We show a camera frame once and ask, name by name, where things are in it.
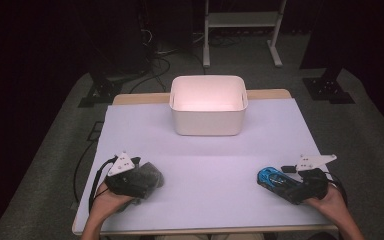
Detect white metal stand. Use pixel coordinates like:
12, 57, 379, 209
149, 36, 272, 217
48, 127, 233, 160
202, 0, 288, 69

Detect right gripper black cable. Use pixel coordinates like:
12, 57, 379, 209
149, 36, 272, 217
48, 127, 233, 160
325, 171, 348, 206

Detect thin black floor cable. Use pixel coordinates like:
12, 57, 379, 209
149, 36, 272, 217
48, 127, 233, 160
73, 121, 105, 204

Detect black stand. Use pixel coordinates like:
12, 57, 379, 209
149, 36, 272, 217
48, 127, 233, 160
77, 59, 124, 108
299, 0, 356, 105

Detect black floor cables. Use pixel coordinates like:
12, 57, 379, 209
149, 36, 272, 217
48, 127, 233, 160
128, 28, 208, 94

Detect grey fluffy cloth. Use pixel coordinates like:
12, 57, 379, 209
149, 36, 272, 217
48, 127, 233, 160
126, 161, 165, 203

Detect white storage box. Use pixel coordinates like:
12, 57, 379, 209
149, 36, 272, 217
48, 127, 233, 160
169, 74, 249, 137

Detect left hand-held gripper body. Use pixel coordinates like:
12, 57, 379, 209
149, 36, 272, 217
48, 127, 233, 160
104, 151, 148, 199

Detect white paper sheet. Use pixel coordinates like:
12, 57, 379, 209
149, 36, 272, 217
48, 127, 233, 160
74, 98, 335, 234

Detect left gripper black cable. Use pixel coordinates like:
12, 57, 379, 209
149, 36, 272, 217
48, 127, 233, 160
88, 154, 119, 214

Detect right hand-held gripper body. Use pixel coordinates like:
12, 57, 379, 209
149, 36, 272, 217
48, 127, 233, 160
295, 153, 338, 201

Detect person's right hand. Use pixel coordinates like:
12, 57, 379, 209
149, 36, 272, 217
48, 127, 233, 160
304, 184, 348, 219

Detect blue toy car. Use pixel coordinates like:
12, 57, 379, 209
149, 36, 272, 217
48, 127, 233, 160
256, 166, 306, 205

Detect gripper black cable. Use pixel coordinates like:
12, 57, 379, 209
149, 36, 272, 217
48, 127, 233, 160
325, 171, 348, 206
88, 154, 119, 214

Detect person's left hand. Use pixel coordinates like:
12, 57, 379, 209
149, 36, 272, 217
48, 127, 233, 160
91, 182, 133, 219

